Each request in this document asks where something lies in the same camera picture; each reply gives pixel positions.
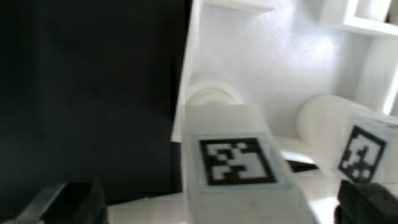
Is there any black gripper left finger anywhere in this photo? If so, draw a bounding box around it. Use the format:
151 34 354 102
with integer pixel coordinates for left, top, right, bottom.
13 182 109 224

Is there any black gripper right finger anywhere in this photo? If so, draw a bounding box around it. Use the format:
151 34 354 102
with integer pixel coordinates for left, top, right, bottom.
334 181 398 224

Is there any white chair leg with tag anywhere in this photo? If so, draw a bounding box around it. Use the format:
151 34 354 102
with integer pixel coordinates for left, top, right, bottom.
297 95 398 185

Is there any white chair seat plate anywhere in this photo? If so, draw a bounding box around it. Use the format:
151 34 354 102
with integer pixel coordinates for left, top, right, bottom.
173 0 381 224

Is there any white U-shaped fence frame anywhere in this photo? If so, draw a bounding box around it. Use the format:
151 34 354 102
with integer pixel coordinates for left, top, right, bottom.
107 193 189 224

